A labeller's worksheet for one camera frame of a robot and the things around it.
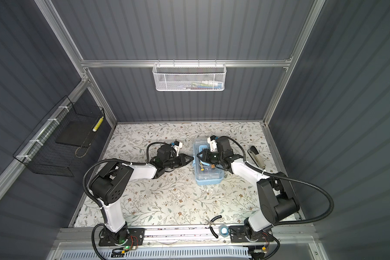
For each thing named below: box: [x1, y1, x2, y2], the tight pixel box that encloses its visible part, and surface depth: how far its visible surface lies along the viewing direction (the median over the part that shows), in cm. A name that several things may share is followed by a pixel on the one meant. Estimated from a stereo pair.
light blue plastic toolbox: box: [192, 137, 225, 186], surface depth 88 cm
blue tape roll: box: [218, 224, 230, 238], surface depth 76 cm
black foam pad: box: [55, 119, 95, 147], surface depth 80 cm
